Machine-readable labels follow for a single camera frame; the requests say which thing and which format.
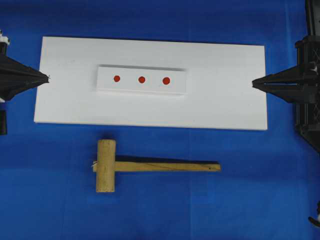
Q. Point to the right red dot mark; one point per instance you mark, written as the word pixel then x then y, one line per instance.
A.
pixel 166 80

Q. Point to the left red dot mark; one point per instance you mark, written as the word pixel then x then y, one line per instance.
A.
pixel 116 78

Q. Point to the middle red dot mark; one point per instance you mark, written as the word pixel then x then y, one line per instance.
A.
pixel 141 79

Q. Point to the black clip bottom right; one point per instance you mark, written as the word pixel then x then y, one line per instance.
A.
pixel 315 221

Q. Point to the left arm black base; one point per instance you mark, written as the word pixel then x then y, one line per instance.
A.
pixel 3 122

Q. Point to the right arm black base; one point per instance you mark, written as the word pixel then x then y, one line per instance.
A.
pixel 312 8

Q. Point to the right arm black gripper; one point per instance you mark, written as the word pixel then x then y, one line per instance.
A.
pixel 308 66

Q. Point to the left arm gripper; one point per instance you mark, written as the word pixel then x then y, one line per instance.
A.
pixel 12 68

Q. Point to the large white foam board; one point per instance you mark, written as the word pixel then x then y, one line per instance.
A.
pixel 219 91

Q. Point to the wooden mallet hammer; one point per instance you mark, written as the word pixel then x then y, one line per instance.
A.
pixel 108 163

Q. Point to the red dot mark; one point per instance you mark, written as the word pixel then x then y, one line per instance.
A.
pixel 116 78
pixel 166 80
pixel 141 79

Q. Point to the small white raised block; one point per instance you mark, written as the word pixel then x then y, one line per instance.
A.
pixel 129 83

